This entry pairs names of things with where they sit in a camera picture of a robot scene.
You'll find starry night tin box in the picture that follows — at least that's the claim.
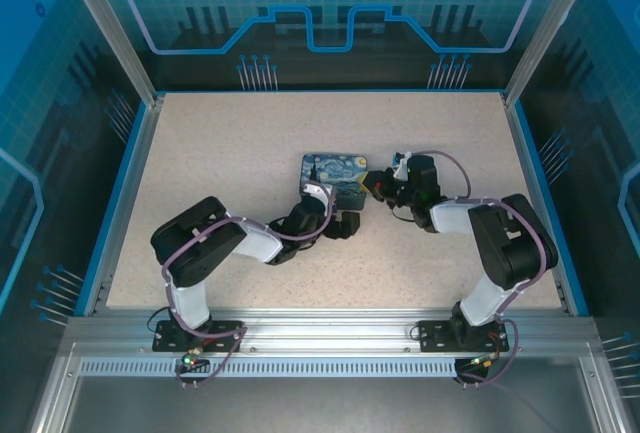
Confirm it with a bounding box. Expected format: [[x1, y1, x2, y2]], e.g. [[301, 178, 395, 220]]
[[298, 151, 372, 210]]

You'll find aluminium mounting beam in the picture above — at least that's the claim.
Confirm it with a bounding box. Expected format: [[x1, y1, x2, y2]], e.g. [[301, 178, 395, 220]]
[[64, 306, 599, 354]]

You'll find thin black right gripper cable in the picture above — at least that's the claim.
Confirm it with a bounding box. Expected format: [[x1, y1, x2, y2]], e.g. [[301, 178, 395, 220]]
[[388, 201, 417, 223]]

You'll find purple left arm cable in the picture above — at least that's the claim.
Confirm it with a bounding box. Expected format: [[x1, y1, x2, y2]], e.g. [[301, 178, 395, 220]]
[[162, 183, 336, 390]]

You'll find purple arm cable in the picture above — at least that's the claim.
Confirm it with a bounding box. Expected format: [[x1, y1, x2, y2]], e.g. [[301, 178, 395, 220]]
[[427, 150, 559, 389], [162, 183, 336, 390]]

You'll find aluminium table side rail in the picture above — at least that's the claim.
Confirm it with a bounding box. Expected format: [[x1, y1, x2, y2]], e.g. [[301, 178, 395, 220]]
[[82, 95, 166, 317], [502, 95, 576, 317]]

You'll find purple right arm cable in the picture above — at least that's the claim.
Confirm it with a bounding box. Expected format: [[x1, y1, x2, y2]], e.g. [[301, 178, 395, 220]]
[[427, 150, 559, 389]]

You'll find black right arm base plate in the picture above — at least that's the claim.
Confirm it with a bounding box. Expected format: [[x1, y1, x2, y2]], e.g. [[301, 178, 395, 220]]
[[417, 319, 516, 353]]

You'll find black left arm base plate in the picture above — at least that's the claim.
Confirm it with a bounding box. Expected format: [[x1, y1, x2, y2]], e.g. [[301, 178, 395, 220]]
[[152, 319, 245, 353]]

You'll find slotted grey cable duct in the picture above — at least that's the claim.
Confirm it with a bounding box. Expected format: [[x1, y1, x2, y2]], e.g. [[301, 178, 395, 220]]
[[77, 357, 481, 378]]

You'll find metal tray frame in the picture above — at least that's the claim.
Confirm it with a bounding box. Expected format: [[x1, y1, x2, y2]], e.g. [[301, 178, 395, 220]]
[[29, 342, 631, 433]]

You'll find cable connector with green light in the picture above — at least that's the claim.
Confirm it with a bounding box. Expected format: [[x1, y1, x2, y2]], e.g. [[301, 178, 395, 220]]
[[180, 347, 206, 372]]

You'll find cable connector with orange plug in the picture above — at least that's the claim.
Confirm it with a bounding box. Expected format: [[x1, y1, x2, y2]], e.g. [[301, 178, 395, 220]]
[[462, 352, 501, 372]]

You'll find aluminium frame post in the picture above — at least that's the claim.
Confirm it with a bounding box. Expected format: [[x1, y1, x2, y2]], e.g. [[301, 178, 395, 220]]
[[501, 0, 590, 107], [55, 0, 166, 107]]

